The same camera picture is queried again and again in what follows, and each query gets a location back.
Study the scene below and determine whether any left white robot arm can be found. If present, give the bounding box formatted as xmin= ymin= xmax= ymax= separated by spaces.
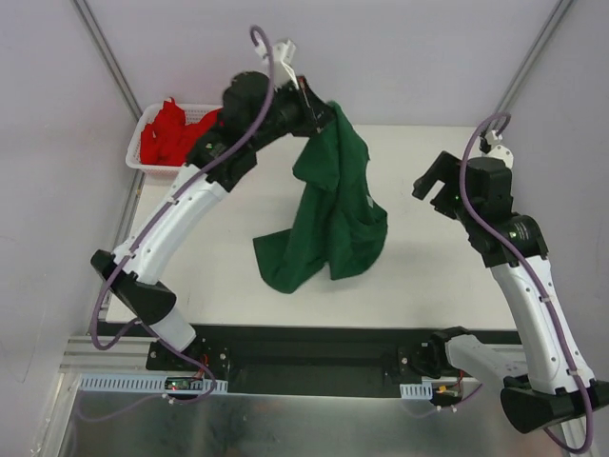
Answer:
xmin=90 ymin=71 xmax=335 ymax=370

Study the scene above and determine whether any left aluminium rail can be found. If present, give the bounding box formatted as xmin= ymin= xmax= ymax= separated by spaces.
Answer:
xmin=59 ymin=336 xmax=152 ymax=373

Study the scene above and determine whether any left aluminium frame post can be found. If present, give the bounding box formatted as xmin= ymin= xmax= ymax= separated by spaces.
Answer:
xmin=70 ymin=0 xmax=143 ymax=120

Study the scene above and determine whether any white cable duct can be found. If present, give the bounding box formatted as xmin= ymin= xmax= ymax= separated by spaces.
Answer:
xmin=400 ymin=382 xmax=434 ymax=401
xmin=79 ymin=374 xmax=228 ymax=395

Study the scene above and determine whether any right white cable duct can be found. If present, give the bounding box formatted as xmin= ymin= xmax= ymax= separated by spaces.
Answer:
xmin=400 ymin=382 xmax=434 ymax=401

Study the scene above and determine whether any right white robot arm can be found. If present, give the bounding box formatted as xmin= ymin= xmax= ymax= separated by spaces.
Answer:
xmin=409 ymin=151 xmax=608 ymax=433

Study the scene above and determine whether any aluminium frame post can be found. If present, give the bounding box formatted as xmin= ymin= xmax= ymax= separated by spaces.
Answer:
xmin=492 ymin=0 xmax=577 ymax=114
xmin=70 ymin=0 xmax=143 ymax=120

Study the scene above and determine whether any green t shirt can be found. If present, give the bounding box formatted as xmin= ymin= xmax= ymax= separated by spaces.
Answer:
xmin=253 ymin=102 xmax=388 ymax=294

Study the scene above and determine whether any left white cable duct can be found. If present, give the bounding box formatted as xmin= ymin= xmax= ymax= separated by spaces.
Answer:
xmin=79 ymin=374 xmax=228 ymax=395

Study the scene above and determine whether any right aluminium frame post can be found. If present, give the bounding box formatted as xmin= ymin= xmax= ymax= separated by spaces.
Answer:
xmin=492 ymin=0 xmax=577 ymax=114

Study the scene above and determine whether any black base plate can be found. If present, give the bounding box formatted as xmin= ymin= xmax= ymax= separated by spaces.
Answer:
xmin=145 ymin=323 xmax=484 ymax=396

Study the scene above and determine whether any red t shirt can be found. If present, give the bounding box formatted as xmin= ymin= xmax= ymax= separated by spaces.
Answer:
xmin=140 ymin=97 xmax=220 ymax=167

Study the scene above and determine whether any white plastic basket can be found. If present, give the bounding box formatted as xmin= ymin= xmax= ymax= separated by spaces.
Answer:
xmin=126 ymin=100 xmax=220 ymax=178

